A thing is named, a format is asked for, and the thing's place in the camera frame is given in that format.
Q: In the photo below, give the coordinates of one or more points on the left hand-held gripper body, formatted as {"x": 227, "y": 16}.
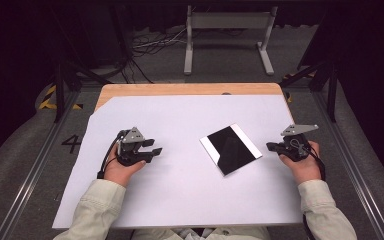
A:
{"x": 128, "y": 150}

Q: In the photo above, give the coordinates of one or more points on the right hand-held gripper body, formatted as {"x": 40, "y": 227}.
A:
{"x": 296, "y": 148}

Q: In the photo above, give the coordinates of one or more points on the person's left hand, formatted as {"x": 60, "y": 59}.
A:
{"x": 120, "y": 171}

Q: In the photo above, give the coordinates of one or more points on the person's right hand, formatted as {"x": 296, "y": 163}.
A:
{"x": 305, "y": 170}

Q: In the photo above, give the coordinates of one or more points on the white paper sheet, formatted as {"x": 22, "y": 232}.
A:
{"x": 180, "y": 196}

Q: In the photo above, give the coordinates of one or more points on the black metal stand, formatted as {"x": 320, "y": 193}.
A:
{"x": 59, "y": 90}
{"x": 331, "y": 96}

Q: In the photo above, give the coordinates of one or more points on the yellow and black tape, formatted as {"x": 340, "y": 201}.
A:
{"x": 48, "y": 100}

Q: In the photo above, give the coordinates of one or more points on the person's torso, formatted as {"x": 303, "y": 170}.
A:
{"x": 233, "y": 234}

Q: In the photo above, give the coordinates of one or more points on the grey metal stand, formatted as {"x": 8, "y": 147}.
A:
{"x": 228, "y": 20}

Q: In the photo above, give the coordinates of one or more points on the aluminium floor rail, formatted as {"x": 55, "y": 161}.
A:
{"x": 30, "y": 180}
{"x": 356, "y": 180}

